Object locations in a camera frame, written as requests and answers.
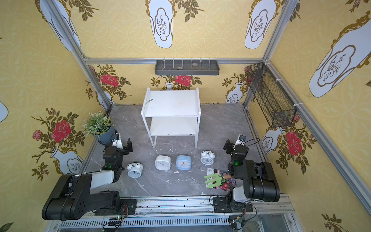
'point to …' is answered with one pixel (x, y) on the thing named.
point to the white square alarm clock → (163, 163)
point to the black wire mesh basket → (278, 109)
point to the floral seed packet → (227, 184)
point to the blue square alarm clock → (183, 162)
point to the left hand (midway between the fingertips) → (122, 139)
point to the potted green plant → (98, 125)
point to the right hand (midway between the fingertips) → (235, 141)
